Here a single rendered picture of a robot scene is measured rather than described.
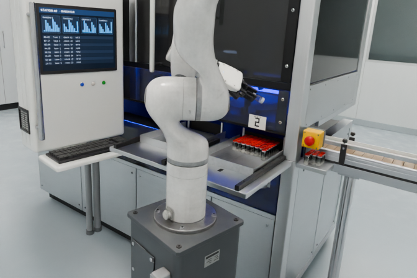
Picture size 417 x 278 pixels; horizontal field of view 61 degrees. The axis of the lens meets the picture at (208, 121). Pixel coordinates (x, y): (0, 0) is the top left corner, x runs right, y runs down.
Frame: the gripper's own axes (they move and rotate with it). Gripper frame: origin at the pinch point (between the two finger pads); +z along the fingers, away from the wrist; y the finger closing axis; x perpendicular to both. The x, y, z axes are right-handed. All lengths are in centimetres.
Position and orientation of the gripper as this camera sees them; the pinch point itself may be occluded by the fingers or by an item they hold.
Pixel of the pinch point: (250, 93)
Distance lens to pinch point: 123.9
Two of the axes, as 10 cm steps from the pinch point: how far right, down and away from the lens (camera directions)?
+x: -4.9, 5.5, 6.8
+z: 8.5, 4.6, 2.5
